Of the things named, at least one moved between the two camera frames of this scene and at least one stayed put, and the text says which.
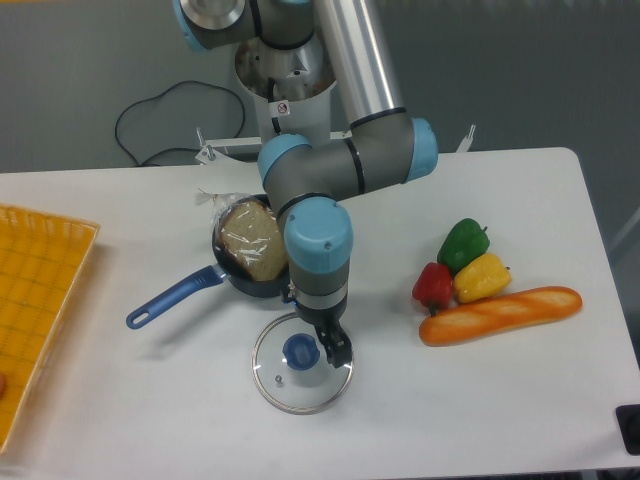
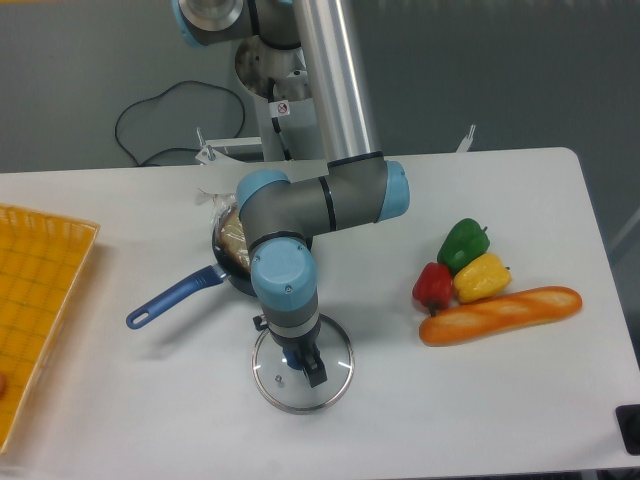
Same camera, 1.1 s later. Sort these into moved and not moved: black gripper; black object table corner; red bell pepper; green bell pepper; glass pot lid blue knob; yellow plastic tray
Moved: black gripper; glass pot lid blue knob
Not moved: black object table corner; red bell pepper; green bell pepper; yellow plastic tray
